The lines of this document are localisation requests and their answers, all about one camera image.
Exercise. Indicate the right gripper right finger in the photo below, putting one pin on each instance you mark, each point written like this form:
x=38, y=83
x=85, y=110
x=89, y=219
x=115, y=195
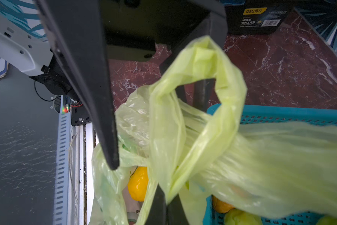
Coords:
x=175, y=213

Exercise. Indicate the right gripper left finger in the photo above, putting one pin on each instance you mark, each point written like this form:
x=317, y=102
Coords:
x=158, y=211

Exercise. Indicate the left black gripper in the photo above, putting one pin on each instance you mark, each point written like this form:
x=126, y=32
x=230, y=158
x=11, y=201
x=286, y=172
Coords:
x=132, y=30

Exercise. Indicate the yellow pear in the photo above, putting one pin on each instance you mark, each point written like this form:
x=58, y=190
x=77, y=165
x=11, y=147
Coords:
x=138, y=183

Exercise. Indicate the green plastic bag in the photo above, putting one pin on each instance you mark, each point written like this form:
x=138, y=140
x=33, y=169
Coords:
x=175, y=144

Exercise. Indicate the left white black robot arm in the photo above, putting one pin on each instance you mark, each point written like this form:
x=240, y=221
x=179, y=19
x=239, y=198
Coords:
x=24, y=43

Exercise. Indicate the orange pear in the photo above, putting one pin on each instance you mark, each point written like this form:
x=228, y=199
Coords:
x=220, y=206

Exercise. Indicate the green pear front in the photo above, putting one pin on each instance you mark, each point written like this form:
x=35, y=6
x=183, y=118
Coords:
x=238, y=217

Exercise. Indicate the green pear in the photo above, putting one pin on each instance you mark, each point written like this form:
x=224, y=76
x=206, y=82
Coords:
x=238, y=217
x=327, y=220

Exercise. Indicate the yellow black toolbox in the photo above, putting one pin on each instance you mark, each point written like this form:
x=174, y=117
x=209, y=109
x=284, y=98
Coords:
x=256, y=16

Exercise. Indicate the green pear middle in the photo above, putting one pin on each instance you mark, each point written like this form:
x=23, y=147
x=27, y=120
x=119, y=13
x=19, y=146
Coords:
x=327, y=220

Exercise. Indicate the teal plastic basket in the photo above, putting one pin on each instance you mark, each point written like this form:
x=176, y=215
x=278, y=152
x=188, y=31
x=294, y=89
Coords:
x=282, y=165

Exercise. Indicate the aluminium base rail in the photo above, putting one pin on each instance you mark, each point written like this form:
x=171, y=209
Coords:
x=74, y=191

